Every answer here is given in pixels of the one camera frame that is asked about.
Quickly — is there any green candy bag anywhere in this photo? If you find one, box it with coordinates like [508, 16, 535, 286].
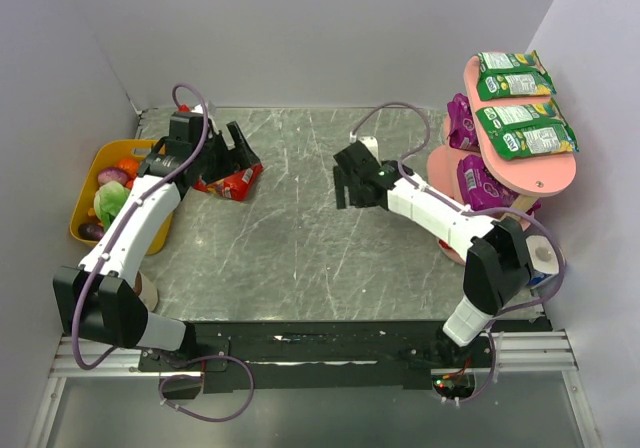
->
[475, 99, 579, 160]
[476, 50, 556, 101]

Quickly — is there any aluminium frame rail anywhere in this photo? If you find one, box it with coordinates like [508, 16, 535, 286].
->
[49, 332, 578, 378]

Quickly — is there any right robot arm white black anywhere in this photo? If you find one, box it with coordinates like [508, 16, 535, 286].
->
[333, 141, 533, 348]

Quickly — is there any purple toy onion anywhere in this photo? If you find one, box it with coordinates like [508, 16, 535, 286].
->
[97, 167, 130, 186]

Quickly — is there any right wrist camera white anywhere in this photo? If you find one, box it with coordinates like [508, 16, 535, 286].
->
[349, 135, 380, 161]

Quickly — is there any toilet paper roll blue wrapper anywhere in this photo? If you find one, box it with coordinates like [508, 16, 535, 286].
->
[526, 235, 559, 288]

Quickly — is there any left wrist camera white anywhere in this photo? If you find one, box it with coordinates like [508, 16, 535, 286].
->
[173, 102, 220, 139]

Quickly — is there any green toy cabbage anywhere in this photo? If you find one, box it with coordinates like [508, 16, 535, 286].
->
[93, 181, 130, 230]

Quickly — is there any pink three-tier shelf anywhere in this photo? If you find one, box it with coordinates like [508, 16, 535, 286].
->
[426, 51, 578, 268]

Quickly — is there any beige cloth bag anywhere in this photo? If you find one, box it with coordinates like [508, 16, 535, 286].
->
[134, 272, 159, 312]

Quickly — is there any yellow basket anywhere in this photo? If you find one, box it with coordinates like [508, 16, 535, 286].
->
[69, 139, 157, 248]

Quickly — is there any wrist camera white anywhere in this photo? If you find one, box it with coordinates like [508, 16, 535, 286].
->
[349, 135, 380, 161]
[173, 102, 220, 139]

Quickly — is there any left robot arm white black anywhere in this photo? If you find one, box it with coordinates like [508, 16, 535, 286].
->
[53, 111, 263, 358]

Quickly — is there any red candy bag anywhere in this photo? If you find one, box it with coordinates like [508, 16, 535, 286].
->
[193, 163, 263, 202]
[437, 238, 464, 263]

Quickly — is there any orange toy fruit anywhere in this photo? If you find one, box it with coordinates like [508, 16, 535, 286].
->
[115, 158, 140, 189]

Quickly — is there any purple candy bag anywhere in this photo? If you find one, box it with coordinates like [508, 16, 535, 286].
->
[456, 154, 519, 211]
[447, 93, 479, 152]

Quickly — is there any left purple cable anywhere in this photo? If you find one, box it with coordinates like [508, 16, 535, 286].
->
[69, 83, 256, 423]

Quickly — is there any purple toy eggplant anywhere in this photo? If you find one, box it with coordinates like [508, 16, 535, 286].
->
[78, 223, 105, 241]

